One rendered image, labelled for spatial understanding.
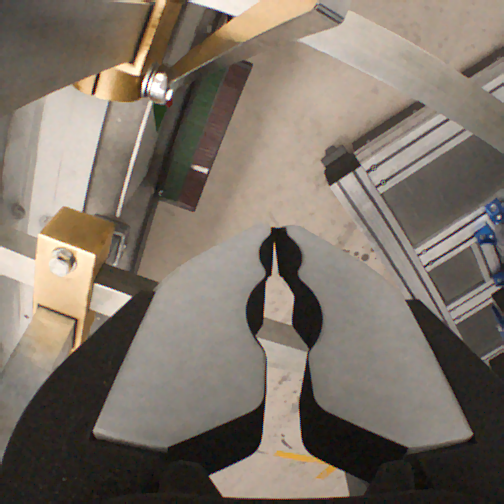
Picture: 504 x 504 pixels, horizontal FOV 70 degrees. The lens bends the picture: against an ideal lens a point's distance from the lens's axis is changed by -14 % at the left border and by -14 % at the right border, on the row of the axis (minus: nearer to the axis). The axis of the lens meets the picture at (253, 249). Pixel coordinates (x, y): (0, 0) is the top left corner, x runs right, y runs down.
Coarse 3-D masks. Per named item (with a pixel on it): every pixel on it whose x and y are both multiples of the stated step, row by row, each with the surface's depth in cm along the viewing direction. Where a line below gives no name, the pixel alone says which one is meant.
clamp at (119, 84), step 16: (144, 0) 19; (160, 0) 19; (176, 0) 21; (160, 16) 20; (176, 16) 23; (144, 32) 20; (160, 32) 21; (144, 48) 20; (160, 48) 23; (128, 64) 21; (144, 64) 21; (96, 80) 22; (112, 80) 21; (128, 80) 22; (96, 96) 22; (112, 96) 22; (128, 96) 23
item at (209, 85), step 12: (216, 72) 37; (204, 84) 37; (216, 84) 37; (204, 96) 38; (192, 108) 39; (204, 108) 39; (192, 120) 39; (204, 120) 39; (192, 132) 40; (180, 144) 40; (192, 144) 40; (180, 156) 41; (192, 156) 41; (180, 168) 42; (168, 180) 43; (180, 180) 43; (168, 192) 43
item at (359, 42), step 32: (192, 0) 20; (224, 0) 20; (256, 0) 20; (320, 32) 21; (352, 32) 21; (384, 32) 21; (352, 64) 22; (384, 64) 22; (416, 64) 21; (416, 96) 22; (448, 96) 22; (480, 96) 22; (480, 128) 23
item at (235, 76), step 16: (224, 80) 37; (240, 80) 37; (224, 96) 38; (224, 112) 39; (208, 128) 40; (224, 128) 40; (208, 144) 40; (208, 160) 41; (192, 176) 42; (192, 192) 43; (192, 208) 44
